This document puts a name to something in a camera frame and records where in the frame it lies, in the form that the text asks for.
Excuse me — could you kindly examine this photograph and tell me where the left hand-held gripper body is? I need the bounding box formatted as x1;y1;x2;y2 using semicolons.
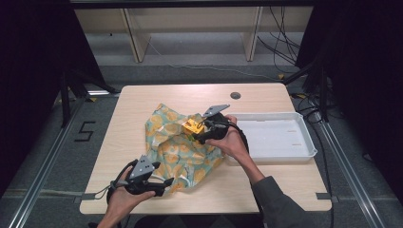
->
125;155;165;198

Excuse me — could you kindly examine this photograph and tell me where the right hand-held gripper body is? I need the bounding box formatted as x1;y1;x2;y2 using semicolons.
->
198;104;231;145

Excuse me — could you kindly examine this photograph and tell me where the yellow box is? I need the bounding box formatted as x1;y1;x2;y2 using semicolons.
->
182;117;205;135

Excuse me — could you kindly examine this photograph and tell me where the green bag with orange print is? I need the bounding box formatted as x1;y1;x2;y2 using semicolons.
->
144;103;224;194

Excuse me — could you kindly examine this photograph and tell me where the person's right hand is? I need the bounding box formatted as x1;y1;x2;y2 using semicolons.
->
205;115;251;164

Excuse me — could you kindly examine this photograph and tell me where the person's left hand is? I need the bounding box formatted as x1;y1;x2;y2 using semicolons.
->
106;167;156;221

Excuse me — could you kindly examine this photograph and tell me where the white plastic tray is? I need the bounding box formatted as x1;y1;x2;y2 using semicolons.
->
225;111;318;165

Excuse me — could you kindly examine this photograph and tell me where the black metal stand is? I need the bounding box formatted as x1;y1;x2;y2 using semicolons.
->
60;67;121;128
281;61;330;123

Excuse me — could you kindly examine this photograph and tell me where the light wooden shelf unit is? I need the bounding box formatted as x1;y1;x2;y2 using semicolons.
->
74;6;315;63

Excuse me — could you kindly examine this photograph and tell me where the black curtain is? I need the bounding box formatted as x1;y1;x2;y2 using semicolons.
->
296;0;403;203
0;0;107;198

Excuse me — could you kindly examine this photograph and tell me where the right hand-held gripper cable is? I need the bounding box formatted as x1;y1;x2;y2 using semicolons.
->
226;122;250;154

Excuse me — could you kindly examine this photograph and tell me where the hand-held gripper cable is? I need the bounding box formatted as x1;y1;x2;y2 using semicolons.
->
226;122;250;154
94;160;139;201

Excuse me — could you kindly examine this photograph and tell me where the left hand-held gripper cable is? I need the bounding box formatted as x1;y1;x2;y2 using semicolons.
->
94;160;139;201

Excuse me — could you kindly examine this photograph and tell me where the white floor cable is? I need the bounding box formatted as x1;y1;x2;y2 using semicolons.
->
147;39;280;81

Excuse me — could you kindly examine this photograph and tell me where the aluminium floor rail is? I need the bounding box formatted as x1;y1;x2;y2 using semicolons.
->
317;120;387;228
8;98;87;228

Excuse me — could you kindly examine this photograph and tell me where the bundle of black cables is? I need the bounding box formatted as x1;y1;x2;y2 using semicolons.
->
256;6;302;74

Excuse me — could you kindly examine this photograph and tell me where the black floor cable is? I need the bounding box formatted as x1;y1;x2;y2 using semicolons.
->
297;94;336;228

